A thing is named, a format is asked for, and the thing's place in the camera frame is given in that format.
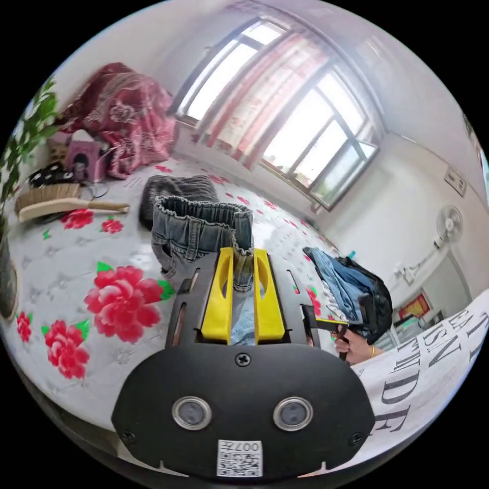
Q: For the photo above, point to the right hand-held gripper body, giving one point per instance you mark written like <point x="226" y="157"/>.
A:
<point x="365" y="311"/>

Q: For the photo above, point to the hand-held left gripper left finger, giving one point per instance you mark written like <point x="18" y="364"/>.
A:
<point x="217" y="305"/>

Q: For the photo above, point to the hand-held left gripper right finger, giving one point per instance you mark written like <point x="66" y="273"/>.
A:
<point x="269" y="305"/>

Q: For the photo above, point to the blue jeans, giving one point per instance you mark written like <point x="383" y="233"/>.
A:
<point x="191" y="229"/>

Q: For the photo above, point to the person's right forearm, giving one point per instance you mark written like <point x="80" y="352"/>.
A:
<point x="376" y="352"/>

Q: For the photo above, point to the person's right hand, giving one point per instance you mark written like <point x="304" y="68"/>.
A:
<point x="355" y="349"/>

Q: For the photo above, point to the pile of clothes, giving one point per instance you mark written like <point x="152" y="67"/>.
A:
<point x="347" y="282"/>

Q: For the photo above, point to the person's body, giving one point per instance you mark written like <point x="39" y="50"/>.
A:
<point x="428" y="374"/>

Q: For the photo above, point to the dark grey knit garment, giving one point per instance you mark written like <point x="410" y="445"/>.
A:
<point x="172" y="187"/>

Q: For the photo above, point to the window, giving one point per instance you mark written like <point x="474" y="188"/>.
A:
<point x="324" y="126"/>

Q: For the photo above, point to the wooden bed brush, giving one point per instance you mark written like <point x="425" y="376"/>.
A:
<point x="57" y="204"/>

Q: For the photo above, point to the pink box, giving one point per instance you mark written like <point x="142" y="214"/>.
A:
<point x="86" y="160"/>

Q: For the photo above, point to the pink sheer curtain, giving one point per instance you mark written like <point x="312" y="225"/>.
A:
<point x="263" y="95"/>

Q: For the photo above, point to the red patterned blanket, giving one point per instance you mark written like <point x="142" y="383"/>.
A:
<point x="126" y="114"/>

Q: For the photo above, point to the black dotted cloth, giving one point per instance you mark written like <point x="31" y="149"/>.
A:
<point x="47" y="176"/>

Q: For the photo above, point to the green potted plant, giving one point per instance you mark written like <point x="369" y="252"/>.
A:
<point x="26" y="133"/>

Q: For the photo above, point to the white wall fan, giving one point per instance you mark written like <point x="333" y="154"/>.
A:
<point x="451" y="223"/>

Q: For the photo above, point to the wall socket panel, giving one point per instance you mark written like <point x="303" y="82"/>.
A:
<point x="455" y="181"/>

